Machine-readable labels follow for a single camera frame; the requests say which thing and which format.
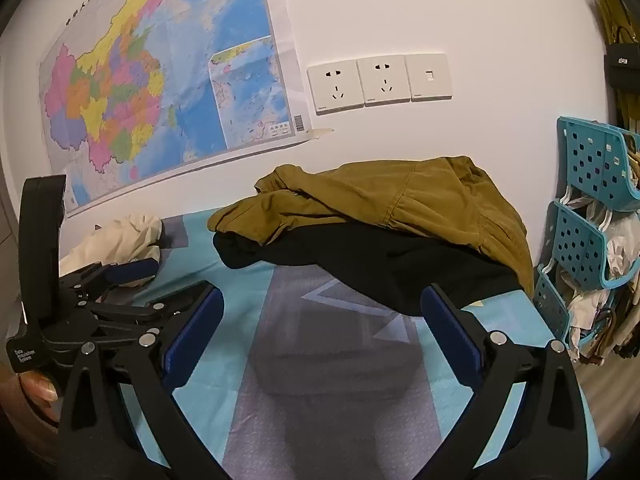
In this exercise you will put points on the black hanging bag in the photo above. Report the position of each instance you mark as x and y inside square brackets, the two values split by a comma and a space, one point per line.
[622, 72]

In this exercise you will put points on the teal grey patterned bedsheet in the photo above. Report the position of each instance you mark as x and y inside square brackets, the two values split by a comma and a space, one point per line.
[325, 385]

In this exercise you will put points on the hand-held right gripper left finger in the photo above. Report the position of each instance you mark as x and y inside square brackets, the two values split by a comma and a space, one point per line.
[195, 340]

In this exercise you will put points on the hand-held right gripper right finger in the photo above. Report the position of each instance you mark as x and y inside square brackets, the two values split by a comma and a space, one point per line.
[450, 340]

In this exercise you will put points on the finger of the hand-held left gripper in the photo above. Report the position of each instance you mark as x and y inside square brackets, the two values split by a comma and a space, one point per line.
[165, 307]
[135, 269]

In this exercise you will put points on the white crumpled cloth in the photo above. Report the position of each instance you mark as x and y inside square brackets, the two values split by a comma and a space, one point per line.
[622, 245]

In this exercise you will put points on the colourful wall map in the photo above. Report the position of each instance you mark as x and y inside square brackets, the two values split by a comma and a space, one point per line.
[150, 85]

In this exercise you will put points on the black garment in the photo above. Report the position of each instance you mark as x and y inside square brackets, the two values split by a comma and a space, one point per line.
[350, 255]

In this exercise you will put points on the masking tape piece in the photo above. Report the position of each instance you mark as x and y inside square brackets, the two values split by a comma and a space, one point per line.
[320, 133]

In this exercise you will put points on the olive green garment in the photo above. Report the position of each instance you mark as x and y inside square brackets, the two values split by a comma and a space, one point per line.
[400, 200]

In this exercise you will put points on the yellow hanging garment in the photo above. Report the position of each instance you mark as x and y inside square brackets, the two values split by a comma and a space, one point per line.
[617, 20]

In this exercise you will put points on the person's left hand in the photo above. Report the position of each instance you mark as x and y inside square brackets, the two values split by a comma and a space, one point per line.
[42, 392]

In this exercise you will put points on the teal tiered basket rack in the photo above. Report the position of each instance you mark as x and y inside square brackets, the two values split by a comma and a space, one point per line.
[590, 160]

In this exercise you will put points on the cream cloth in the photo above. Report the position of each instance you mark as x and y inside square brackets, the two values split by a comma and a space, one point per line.
[125, 235]

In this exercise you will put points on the brown leather belt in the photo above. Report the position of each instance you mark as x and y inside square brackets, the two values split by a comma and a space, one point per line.
[600, 345]

